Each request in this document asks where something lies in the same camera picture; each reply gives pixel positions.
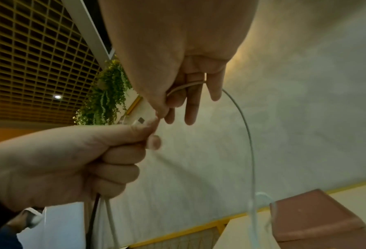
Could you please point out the white metal beam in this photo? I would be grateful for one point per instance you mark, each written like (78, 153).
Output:
(87, 26)

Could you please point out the pink green drawer box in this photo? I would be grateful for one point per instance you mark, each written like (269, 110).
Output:
(318, 218)

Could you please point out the person's left hand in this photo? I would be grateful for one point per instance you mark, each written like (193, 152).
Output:
(56, 165)

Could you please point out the round ceiling spotlight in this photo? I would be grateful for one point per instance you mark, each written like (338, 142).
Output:
(57, 96)

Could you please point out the person's right hand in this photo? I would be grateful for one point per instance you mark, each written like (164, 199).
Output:
(176, 48)

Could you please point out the hanging green plant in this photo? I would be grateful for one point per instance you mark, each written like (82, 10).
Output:
(106, 97)

